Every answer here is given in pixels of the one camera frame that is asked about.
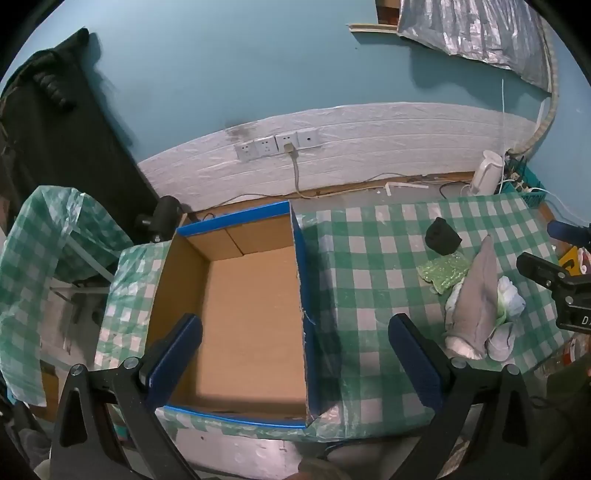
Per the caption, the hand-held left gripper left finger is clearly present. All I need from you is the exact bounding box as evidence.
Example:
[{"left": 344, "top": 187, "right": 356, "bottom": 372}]
[{"left": 50, "top": 313, "right": 204, "bottom": 480}]

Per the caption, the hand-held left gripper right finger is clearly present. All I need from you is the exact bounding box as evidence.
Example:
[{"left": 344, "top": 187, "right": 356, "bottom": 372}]
[{"left": 388, "top": 313, "right": 541, "bottom": 480}]

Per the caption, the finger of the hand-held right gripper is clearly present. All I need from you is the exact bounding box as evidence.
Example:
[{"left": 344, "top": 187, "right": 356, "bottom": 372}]
[
  {"left": 516, "top": 251, "right": 583, "bottom": 292},
  {"left": 547, "top": 220, "right": 591, "bottom": 246}
]

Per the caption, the white patterned sock ball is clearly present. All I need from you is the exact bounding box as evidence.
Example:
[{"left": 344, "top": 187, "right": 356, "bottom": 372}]
[{"left": 496, "top": 275, "right": 527, "bottom": 319}]

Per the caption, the long grey sock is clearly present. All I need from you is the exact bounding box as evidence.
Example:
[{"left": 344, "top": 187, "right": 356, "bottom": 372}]
[{"left": 444, "top": 234, "right": 500, "bottom": 360}]

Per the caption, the light grey sock ball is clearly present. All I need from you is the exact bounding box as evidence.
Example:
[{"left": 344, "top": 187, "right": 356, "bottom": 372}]
[{"left": 487, "top": 322, "right": 516, "bottom": 361}]

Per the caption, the blue-edged cardboard box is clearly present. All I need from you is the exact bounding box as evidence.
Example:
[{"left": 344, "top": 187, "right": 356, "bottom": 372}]
[{"left": 147, "top": 200, "right": 319, "bottom": 428}]

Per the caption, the black sock ball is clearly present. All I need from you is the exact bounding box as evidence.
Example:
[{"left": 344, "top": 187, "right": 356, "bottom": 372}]
[{"left": 425, "top": 217, "right": 462, "bottom": 256}]

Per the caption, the yellow red packet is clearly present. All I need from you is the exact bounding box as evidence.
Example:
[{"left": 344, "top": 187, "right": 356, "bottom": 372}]
[{"left": 558, "top": 247, "right": 591, "bottom": 278}]

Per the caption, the blue plastic basket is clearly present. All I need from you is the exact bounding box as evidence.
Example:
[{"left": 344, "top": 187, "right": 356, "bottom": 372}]
[{"left": 499, "top": 157, "right": 546, "bottom": 208}]

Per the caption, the green textured cloth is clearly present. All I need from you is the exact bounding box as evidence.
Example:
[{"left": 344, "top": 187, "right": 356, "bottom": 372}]
[{"left": 417, "top": 253, "right": 471, "bottom": 294}]

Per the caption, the green checked tablecloth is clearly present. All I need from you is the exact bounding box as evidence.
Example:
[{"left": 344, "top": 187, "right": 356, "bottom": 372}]
[{"left": 95, "top": 191, "right": 573, "bottom": 444}]

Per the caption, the white electric kettle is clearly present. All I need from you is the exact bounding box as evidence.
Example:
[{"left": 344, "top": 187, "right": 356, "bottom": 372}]
[{"left": 470, "top": 150, "right": 504, "bottom": 197}]

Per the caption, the black round knob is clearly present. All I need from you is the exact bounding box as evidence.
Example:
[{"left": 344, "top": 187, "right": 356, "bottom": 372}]
[{"left": 136, "top": 196, "right": 183, "bottom": 243}]

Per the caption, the green checked plastic sheet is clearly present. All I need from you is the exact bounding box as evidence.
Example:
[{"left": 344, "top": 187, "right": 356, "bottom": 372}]
[{"left": 0, "top": 185, "right": 134, "bottom": 407}]

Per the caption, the silver foil sheet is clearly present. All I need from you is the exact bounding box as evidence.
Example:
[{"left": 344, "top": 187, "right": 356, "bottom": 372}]
[{"left": 397, "top": 0, "right": 555, "bottom": 93}]

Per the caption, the wooden trim strip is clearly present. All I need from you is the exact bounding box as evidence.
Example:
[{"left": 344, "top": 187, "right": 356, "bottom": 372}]
[{"left": 348, "top": 22, "right": 400, "bottom": 34}]

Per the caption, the braided grey hose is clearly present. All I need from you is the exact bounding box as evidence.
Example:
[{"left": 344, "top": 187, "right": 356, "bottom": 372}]
[{"left": 517, "top": 28, "right": 560, "bottom": 154}]

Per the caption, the white cable duct piece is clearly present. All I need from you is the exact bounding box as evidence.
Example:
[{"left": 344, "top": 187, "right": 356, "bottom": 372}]
[{"left": 385, "top": 182, "right": 430, "bottom": 197}]

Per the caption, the white brick wall panel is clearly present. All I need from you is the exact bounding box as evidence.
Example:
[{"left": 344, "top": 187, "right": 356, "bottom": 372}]
[{"left": 137, "top": 102, "right": 541, "bottom": 213}]

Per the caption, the grey plug with cable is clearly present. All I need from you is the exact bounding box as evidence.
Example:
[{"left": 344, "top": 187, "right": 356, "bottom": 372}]
[{"left": 284, "top": 143, "right": 324, "bottom": 199}]

